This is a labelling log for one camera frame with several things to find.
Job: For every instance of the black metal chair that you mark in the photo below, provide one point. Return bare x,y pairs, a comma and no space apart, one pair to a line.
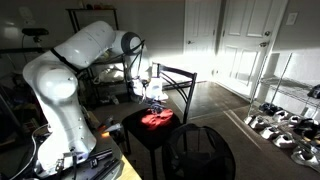
133,125

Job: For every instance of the white light switch plate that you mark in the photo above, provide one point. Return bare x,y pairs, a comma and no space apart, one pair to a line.
291,18

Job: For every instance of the white plastic bag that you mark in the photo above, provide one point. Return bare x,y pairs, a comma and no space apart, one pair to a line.
111,75

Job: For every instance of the black camera on stand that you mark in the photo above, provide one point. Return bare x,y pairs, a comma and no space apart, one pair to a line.
35,32

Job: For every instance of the white door with deadbolt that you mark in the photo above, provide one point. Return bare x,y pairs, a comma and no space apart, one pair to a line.
245,50

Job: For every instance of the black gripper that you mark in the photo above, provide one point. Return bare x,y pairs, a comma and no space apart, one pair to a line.
157,103

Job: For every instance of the black shelving unit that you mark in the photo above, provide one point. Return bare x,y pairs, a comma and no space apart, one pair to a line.
115,16

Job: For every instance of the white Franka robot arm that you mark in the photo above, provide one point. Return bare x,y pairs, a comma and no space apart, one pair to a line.
56,83

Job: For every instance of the black mesh hamper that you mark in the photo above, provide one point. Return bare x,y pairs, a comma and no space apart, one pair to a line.
200,160

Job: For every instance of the black mounting rail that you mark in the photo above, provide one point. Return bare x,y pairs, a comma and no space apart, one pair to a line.
100,163

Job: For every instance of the silver grey shoe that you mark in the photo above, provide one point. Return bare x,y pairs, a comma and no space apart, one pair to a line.
284,140
270,132
255,122
294,121
305,158
281,115

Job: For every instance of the black shoe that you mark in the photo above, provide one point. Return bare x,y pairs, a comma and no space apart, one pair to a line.
267,109
314,91
308,128

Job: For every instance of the red cloth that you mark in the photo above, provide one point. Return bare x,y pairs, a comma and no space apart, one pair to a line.
156,120

